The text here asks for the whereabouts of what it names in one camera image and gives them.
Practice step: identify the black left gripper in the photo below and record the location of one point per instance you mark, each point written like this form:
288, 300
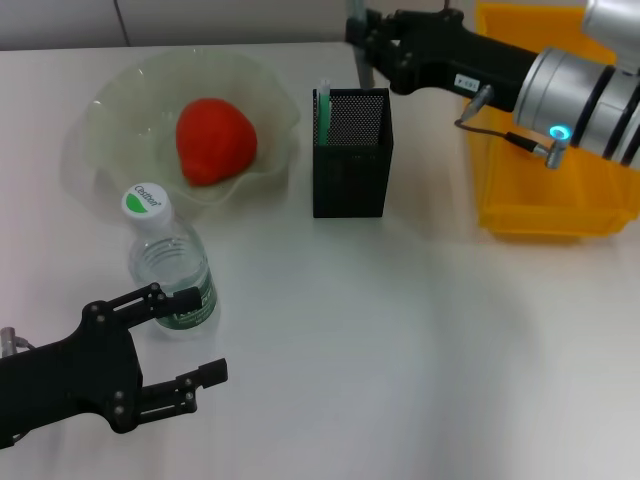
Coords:
70, 382

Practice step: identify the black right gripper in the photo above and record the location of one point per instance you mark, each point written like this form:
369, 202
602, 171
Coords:
440, 55

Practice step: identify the grey pen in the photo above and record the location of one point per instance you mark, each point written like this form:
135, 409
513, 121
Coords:
367, 75

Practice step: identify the clear green-label water bottle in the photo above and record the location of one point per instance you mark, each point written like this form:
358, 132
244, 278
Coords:
170, 270

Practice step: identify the green pen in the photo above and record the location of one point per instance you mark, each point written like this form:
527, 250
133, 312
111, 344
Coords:
325, 115

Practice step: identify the red-orange toy orange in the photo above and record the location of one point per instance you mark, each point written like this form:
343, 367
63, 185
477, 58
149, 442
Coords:
215, 140

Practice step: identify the translucent wavy fruit plate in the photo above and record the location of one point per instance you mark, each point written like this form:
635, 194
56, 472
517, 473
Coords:
270, 100

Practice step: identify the black mesh pen holder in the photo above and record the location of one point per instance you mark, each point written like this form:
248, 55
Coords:
350, 190

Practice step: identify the yellow plastic bin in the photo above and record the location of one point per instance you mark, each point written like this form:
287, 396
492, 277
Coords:
550, 215

